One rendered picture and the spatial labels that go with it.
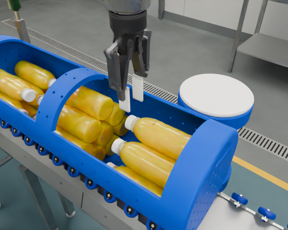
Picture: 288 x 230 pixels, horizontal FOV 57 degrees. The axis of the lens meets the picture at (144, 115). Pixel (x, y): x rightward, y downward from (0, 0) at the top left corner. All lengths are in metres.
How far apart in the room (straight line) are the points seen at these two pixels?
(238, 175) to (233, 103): 1.20
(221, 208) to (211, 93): 0.43
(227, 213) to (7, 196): 1.65
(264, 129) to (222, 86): 1.56
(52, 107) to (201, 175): 0.41
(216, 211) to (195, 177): 0.31
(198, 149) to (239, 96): 0.55
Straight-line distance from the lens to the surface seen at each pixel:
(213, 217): 0.81
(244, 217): 0.84
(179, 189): 0.54
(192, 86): 1.07
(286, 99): 3.10
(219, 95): 1.04
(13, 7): 1.61
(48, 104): 0.74
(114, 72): 0.56
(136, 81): 0.65
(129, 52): 0.56
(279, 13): 3.89
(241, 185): 2.11
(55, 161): 0.91
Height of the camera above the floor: 1.62
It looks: 40 degrees down
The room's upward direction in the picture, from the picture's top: straight up
